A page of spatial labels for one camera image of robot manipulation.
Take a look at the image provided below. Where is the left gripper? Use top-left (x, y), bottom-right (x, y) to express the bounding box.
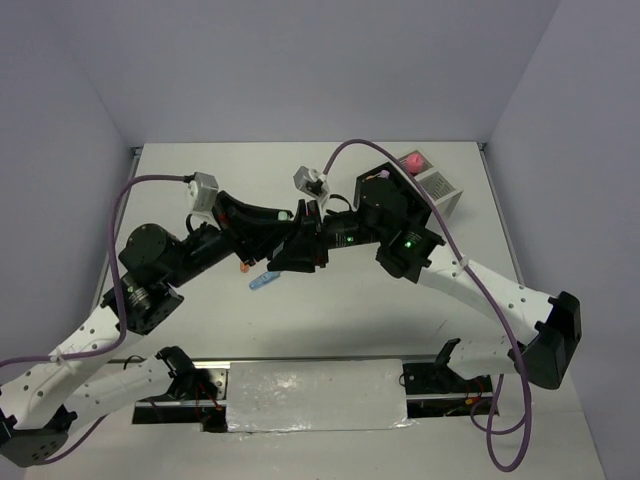
top-left (168, 191), bottom-right (299, 287)

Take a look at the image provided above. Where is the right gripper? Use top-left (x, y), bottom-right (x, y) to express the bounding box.
top-left (266, 197), bottom-right (385, 272)

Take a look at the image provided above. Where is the blue highlighter pen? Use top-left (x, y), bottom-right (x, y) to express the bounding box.
top-left (249, 271), bottom-right (281, 291)

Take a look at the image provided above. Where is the pink capped colourful tube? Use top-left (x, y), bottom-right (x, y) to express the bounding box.
top-left (404, 152), bottom-right (426, 176)

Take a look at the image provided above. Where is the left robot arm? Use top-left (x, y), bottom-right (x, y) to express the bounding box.
top-left (1, 193), bottom-right (295, 468)

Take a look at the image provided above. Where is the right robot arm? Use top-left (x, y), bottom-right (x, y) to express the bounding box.
top-left (267, 176), bottom-right (582, 391)

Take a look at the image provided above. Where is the black organizer container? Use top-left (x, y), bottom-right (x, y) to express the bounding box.
top-left (354, 162), bottom-right (432, 237)

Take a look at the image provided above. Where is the white organizer container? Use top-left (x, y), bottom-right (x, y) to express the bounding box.
top-left (399, 150), bottom-right (463, 218)

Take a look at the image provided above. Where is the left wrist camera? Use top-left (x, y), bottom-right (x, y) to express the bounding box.
top-left (187, 172), bottom-right (219, 215)

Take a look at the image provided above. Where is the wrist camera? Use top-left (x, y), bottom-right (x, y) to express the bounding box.
top-left (293, 166), bottom-right (330, 213)
top-left (187, 172), bottom-right (219, 215)

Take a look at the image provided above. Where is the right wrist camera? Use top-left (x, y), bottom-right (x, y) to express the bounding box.
top-left (293, 166), bottom-right (330, 213)

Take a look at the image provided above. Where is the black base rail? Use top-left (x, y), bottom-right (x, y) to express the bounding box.
top-left (132, 357), bottom-right (493, 434)

